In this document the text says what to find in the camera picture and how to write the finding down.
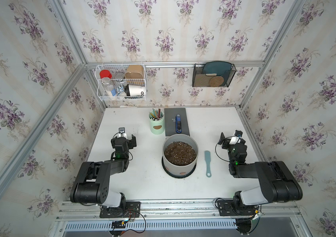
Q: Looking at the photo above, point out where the grey ceramic pot with soil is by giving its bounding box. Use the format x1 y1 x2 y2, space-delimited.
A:
162 134 199 166

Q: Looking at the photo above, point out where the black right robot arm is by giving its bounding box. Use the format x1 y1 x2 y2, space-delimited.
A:
216 130 303 207

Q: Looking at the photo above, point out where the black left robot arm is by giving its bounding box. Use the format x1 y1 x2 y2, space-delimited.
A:
70 135 137 209

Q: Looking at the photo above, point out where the dark green pot saucer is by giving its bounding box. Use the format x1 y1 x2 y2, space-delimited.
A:
162 157 197 179

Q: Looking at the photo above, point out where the mint green pencil cup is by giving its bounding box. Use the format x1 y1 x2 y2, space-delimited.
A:
149 108 165 135

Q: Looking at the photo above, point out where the white cylindrical cup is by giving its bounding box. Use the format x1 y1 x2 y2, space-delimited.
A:
125 85 146 97

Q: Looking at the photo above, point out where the dark grey book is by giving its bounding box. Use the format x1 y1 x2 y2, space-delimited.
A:
164 108 190 137

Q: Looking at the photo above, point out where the clear plastic bottle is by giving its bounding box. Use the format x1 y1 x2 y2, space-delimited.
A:
101 77 117 97

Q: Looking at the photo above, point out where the red lidded jar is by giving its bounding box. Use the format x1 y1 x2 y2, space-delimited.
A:
99 70 112 79

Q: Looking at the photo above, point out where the round cork coaster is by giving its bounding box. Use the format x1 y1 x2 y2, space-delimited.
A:
209 76 224 87

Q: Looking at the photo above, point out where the teal plate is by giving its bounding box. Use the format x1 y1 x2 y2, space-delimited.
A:
202 61 233 87

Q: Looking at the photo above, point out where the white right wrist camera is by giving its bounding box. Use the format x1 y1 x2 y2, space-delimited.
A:
229 130 243 145

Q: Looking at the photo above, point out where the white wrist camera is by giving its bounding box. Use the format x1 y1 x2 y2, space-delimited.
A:
229 130 243 145
117 127 127 139

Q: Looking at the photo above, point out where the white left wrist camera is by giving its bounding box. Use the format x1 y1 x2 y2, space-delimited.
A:
117 127 127 139

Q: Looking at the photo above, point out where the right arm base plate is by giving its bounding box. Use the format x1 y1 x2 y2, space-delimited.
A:
214 198 259 217

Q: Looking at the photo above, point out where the white wire wall basket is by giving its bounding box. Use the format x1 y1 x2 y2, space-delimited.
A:
95 63 147 101

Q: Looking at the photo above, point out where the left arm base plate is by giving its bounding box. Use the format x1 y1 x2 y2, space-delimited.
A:
99 201 141 219

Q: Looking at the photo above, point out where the black mesh wall organizer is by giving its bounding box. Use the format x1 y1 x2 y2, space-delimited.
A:
192 63 237 88

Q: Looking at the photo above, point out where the aluminium front rail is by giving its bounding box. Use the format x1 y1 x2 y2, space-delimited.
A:
56 199 302 221

